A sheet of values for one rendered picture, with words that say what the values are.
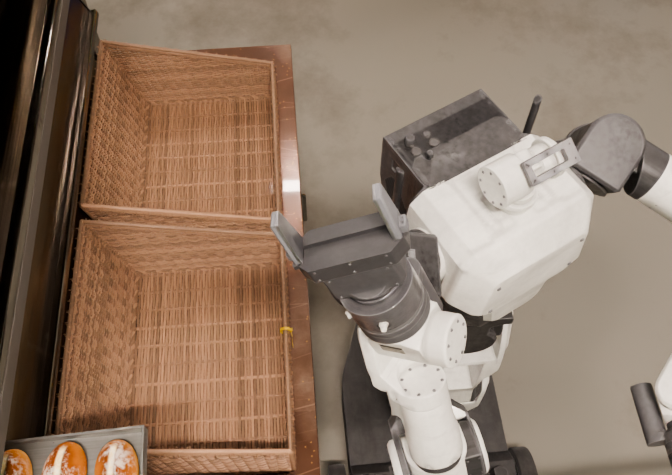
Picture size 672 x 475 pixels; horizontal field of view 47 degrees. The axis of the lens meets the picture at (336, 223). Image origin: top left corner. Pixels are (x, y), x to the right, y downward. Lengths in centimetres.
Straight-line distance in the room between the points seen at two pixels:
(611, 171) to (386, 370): 52
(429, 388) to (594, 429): 166
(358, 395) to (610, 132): 131
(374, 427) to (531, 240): 123
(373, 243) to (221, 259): 127
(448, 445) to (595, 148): 53
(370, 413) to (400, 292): 151
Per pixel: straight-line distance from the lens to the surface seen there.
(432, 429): 102
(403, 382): 100
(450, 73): 328
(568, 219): 122
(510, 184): 109
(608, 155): 129
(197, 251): 199
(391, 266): 79
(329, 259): 79
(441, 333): 90
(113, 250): 200
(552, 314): 273
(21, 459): 129
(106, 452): 124
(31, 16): 153
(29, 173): 125
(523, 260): 119
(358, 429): 231
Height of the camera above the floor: 238
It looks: 58 degrees down
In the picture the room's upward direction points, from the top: straight up
